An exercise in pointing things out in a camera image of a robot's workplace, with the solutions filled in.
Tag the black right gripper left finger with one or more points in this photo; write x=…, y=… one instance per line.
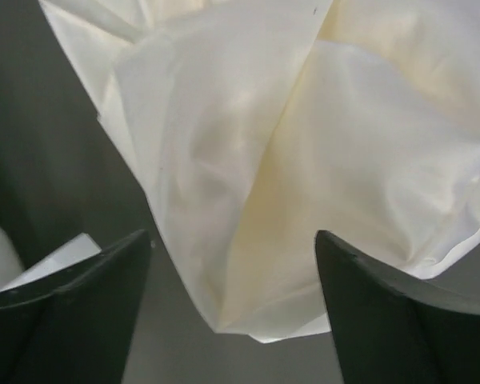
x=75, y=325

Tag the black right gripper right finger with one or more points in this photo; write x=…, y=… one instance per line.
x=390, y=327

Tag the white pillow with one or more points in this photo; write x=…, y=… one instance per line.
x=13, y=274

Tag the cream pillowcase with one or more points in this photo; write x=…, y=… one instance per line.
x=252, y=125

